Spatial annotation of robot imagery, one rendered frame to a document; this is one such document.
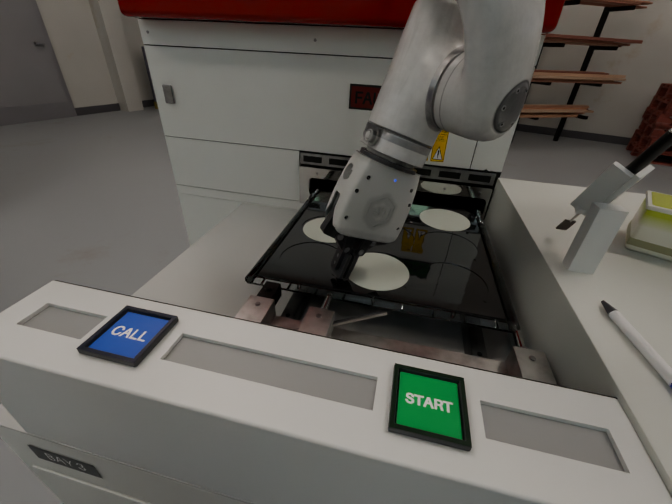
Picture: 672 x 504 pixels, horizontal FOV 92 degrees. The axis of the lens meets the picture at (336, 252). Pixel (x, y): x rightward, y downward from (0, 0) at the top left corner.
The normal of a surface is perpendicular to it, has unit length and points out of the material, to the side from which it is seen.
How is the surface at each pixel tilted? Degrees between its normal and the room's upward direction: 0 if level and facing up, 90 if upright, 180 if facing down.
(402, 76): 71
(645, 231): 90
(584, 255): 90
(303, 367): 0
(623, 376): 0
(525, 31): 87
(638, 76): 90
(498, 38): 99
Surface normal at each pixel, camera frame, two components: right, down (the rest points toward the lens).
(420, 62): -0.60, 0.03
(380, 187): 0.34, 0.47
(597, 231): -0.23, 0.51
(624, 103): -0.48, 0.45
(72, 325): 0.04, -0.84
